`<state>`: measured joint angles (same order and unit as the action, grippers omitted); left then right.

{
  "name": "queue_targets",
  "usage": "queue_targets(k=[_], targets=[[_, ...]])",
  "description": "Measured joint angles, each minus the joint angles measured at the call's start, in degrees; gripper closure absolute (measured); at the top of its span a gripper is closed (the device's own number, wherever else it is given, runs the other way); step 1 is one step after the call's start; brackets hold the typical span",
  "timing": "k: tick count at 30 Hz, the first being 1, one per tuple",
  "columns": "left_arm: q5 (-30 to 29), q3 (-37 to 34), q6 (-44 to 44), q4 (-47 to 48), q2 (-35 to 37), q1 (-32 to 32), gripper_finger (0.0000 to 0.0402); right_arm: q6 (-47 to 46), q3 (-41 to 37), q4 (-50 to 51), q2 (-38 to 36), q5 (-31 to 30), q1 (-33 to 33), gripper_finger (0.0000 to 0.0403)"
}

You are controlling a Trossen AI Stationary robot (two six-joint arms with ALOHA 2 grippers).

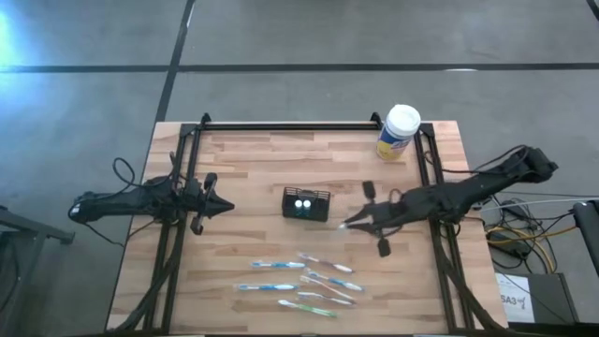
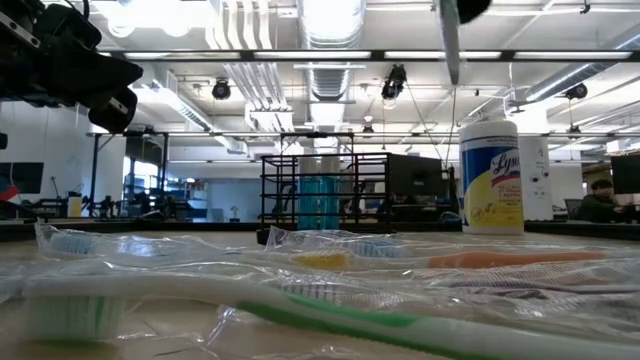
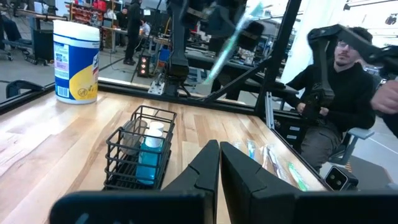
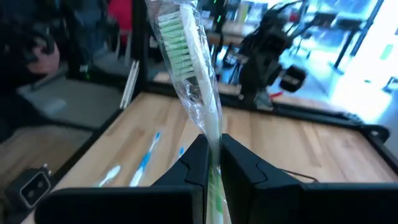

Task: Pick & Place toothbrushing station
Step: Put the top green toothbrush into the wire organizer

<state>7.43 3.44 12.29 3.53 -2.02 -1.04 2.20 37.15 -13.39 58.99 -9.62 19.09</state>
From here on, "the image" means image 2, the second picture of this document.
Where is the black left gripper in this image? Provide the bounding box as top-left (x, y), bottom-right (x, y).
top-left (0, 0), bottom-right (144, 134)

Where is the blue white toothbrush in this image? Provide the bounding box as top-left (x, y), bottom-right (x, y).
top-left (34, 222), bottom-right (261, 261)
top-left (264, 225), bottom-right (431, 260)

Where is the orange white toothbrush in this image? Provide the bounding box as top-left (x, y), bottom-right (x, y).
top-left (289, 248), bottom-right (609, 272)

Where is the white purple toothbrush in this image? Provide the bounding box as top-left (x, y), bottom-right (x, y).
top-left (279, 277), bottom-right (640, 304)

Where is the black overhead crossbar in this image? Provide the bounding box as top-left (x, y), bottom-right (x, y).
top-left (99, 48), bottom-right (640, 63)

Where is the black ceiling spotlight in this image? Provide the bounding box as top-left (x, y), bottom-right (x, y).
top-left (379, 63), bottom-right (408, 101)
top-left (211, 77), bottom-right (233, 101)
top-left (564, 82), bottom-right (589, 101)

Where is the black monitor back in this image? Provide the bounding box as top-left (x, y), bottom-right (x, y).
top-left (387, 153), bottom-right (446, 224)

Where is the Lysol wipes canister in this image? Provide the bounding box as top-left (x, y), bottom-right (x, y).
top-left (458, 118), bottom-right (526, 236)

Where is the dark computer monitor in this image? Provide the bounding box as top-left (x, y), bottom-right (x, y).
top-left (609, 154), bottom-right (640, 195)

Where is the person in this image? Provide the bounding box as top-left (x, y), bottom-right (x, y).
top-left (574, 178), bottom-right (626, 225)

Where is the green white wrapped toothbrush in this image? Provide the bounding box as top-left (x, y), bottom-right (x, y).
top-left (22, 272), bottom-right (640, 360)

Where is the dark wall screen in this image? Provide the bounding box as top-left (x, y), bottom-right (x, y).
top-left (0, 162), bottom-right (45, 195)

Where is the black aluminium table frame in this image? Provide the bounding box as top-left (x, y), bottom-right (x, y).
top-left (0, 218), bottom-right (640, 244)

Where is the silver ventilation duct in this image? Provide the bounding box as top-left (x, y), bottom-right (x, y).
top-left (294, 0), bottom-right (369, 126)

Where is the black wire caddy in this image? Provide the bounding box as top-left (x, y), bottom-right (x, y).
top-left (256, 152), bottom-right (397, 246)

